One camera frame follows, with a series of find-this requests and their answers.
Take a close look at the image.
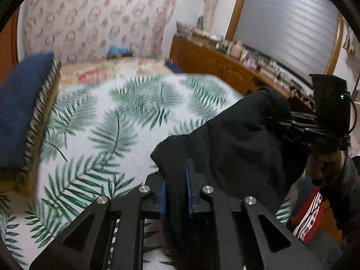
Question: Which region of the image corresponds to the leaf print blanket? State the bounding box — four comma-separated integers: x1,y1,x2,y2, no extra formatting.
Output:
0,73,293,270

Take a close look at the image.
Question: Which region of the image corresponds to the navy bed sheet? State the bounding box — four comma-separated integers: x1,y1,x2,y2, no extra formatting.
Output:
164,60,183,74

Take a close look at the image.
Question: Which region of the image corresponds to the red white black garment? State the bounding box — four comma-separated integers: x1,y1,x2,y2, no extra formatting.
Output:
289,187,324,244

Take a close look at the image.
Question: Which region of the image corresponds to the light blue cloth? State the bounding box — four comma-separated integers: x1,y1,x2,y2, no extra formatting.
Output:
108,43,133,55

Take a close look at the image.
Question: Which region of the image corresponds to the small cardboard box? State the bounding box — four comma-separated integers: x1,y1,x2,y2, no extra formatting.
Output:
107,51,135,60

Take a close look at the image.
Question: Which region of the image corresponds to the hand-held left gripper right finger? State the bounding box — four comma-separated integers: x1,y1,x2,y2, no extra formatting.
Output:
186,158,324,270

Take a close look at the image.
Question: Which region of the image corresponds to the wooden sideboard cabinet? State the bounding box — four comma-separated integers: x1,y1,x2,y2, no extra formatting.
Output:
169,35,315,110

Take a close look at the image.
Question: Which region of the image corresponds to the wooden louvered wardrobe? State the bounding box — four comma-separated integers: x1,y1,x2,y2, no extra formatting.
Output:
0,7,21,86

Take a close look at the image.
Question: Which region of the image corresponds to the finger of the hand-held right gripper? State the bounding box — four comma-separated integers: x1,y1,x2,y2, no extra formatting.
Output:
281,128,321,148
268,111,320,130

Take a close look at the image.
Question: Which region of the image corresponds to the floral blanket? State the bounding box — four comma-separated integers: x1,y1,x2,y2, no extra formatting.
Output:
58,58,175,86

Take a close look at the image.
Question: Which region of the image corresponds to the black printed t-shirt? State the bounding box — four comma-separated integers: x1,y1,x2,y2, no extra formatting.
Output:
151,87,307,270

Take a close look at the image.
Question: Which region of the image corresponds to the person's right forearm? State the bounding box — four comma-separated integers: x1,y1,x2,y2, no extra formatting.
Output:
319,155,360,231

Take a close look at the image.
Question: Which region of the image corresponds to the ring patterned sheer curtain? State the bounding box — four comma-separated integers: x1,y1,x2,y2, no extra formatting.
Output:
22,0,179,64

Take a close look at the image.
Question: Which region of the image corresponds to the pink bottle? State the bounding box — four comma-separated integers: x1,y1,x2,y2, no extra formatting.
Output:
232,40,244,57

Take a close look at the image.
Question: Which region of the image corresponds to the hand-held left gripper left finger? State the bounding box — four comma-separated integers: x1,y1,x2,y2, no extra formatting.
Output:
28,171,166,270

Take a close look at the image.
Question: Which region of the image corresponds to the person's right hand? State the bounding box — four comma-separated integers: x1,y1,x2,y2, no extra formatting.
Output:
306,149,344,187

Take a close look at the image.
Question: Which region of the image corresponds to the beige window curtain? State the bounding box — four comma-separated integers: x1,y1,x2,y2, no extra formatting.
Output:
203,0,225,31

